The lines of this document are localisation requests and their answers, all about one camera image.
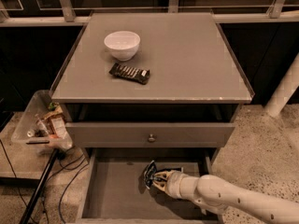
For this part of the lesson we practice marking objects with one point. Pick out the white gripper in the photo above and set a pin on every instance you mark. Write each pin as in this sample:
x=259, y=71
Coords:
x=175, y=183

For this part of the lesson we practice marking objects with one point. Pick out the blue kettle chip bag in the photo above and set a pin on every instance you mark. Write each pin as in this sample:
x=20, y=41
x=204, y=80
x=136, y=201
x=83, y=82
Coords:
x=151, y=170

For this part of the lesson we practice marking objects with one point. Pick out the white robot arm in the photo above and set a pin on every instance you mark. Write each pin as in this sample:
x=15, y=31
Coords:
x=257, y=172

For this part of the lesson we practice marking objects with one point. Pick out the round metal drawer knob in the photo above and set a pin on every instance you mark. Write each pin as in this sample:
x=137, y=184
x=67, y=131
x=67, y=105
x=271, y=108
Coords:
x=152, y=138

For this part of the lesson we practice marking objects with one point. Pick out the open grey middle drawer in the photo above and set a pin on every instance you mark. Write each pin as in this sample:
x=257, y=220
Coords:
x=115, y=192

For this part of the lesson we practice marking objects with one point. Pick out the grey drawer cabinet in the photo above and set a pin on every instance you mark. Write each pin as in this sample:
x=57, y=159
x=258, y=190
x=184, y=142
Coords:
x=193, y=75

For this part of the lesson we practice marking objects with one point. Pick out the closed grey top drawer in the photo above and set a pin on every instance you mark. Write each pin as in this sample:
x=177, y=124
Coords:
x=135, y=134

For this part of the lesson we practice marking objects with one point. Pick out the dark striped snack bar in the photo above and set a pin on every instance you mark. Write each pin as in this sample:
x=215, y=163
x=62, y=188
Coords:
x=137, y=75

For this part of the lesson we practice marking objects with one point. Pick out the snack packages in bin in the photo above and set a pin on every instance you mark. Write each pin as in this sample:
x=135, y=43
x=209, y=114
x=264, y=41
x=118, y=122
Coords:
x=51, y=124

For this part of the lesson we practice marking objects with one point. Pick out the clear plastic storage bin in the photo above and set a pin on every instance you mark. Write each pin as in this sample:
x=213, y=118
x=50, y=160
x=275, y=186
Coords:
x=38, y=104

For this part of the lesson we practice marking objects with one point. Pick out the black tripod leg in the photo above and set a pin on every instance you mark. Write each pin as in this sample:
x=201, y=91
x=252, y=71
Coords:
x=39, y=188

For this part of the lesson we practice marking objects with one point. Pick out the white ceramic bowl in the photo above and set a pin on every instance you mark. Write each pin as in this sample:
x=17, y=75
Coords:
x=122, y=45

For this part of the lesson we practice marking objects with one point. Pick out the white metal railing frame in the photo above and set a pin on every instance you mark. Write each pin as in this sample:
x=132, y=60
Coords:
x=76, y=12

